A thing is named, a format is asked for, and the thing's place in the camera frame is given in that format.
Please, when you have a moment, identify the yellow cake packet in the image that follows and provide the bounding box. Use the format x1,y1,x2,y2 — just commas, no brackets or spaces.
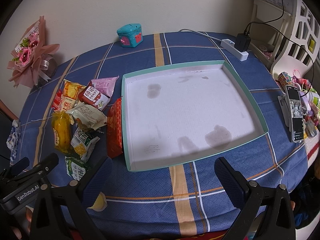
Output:
52,111,72,154

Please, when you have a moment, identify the green-white corn snack packet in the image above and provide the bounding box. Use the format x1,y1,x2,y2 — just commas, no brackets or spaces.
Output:
71,128,100,163

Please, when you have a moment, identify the yellow jelly cup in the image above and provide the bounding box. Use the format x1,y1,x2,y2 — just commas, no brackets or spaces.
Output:
89,192,107,212

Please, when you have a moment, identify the cream white snack packet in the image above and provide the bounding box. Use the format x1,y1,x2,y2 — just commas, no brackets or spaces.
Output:
66,102,107,132

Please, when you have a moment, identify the large red snack packet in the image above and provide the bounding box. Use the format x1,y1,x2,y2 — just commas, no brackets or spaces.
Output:
106,98,123,159

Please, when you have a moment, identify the orange cracker packet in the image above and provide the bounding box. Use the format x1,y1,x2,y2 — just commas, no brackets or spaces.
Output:
62,79,86,100

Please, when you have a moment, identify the left hand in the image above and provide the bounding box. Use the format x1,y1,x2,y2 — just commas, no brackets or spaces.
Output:
13,206,34,239

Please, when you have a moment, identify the crumpled blue-white wrapper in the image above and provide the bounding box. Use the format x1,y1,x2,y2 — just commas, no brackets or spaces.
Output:
6,120,21,162

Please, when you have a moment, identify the small red snack packet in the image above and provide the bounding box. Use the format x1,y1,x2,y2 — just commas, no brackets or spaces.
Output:
52,89,62,111

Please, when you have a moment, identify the blue plaid tablecloth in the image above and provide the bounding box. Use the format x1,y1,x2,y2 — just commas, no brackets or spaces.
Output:
16,32,308,239

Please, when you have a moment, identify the brown-red snack packet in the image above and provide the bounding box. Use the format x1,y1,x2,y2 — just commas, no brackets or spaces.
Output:
78,82,110,111

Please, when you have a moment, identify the pink snack packet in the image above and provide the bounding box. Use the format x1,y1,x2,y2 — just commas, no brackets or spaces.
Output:
91,76,119,98

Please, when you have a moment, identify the pink flower bouquet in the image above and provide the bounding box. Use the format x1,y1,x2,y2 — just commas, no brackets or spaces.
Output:
7,16,60,88

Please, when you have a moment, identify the smartphone on stand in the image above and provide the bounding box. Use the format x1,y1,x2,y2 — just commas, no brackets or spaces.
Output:
285,85,304,143

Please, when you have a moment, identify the white teal-rimmed tray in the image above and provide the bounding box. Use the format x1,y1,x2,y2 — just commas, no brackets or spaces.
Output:
121,61,268,172

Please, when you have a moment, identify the colourful puzzle cube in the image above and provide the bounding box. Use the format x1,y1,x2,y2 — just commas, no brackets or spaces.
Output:
278,72,293,89

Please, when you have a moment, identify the teal toy house box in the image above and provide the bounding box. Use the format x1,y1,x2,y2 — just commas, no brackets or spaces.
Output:
117,23,143,48

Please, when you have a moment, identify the white power strip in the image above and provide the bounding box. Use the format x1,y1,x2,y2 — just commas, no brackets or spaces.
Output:
221,39,248,62

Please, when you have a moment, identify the black power adapter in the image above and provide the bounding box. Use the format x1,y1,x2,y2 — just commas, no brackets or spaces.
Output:
234,33,251,52

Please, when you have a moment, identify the white lattice shelf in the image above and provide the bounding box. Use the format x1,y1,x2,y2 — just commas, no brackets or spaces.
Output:
250,0,319,79

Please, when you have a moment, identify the black power cable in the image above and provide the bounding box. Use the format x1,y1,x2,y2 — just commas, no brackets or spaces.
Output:
243,0,316,91

